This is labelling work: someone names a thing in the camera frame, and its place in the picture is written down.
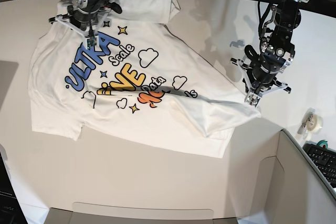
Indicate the white printed t-shirt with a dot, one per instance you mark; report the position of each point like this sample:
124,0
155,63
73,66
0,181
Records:
139,83

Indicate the clear tape dispenser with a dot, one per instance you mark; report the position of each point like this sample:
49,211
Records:
311,124

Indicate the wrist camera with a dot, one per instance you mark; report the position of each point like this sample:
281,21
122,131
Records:
91,41
252,99

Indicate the green tape roll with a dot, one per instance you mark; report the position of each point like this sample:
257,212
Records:
322,144

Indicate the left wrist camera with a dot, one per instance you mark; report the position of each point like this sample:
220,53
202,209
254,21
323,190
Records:
252,99

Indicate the black computer keyboard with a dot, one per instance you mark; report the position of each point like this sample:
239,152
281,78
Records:
324,159

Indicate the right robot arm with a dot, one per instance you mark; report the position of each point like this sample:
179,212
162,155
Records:
91,6

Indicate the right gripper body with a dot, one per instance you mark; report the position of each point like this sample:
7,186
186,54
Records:
85,24

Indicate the grey partition panel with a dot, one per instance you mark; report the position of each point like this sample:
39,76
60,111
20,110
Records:
289,189

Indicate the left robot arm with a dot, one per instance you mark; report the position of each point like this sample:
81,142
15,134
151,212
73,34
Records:
276,52

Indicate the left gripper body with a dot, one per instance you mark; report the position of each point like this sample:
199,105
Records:
260,78

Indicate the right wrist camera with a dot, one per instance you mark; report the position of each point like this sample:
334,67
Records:
91,41

